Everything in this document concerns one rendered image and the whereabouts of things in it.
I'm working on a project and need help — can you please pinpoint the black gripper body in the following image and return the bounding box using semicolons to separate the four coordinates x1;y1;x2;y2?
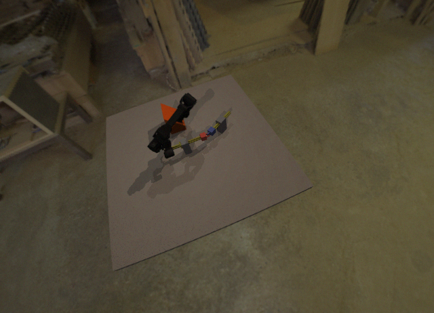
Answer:
161;139;174;159

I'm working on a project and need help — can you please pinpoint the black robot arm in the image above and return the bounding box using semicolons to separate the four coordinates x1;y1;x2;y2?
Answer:
148;93;197;153

